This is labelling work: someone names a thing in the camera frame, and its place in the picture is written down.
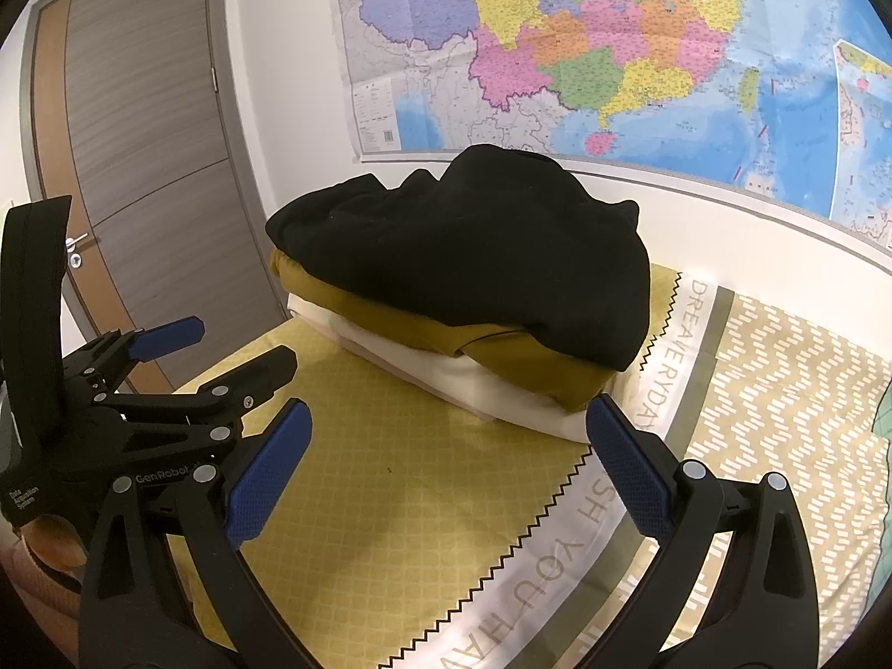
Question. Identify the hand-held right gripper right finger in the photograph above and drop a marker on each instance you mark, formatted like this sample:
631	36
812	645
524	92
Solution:
631	467

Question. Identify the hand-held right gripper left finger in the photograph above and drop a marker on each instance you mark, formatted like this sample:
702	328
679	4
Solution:
268	477

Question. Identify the colourful wall map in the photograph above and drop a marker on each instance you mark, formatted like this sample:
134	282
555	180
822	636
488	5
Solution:
557	49

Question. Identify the mustard garment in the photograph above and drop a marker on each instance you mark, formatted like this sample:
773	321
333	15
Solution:
390	320

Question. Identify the cream garment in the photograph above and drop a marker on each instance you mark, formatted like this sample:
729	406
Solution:
488	397

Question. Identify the black garment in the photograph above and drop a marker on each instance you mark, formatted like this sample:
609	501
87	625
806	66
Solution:
474	251

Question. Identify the person's left hand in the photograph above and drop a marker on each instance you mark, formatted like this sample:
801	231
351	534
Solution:
52	547

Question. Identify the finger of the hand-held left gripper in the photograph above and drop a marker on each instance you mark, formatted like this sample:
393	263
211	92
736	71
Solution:
171	336
261	369

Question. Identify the grey wooden door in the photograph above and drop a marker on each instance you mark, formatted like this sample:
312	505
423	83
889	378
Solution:
139	118

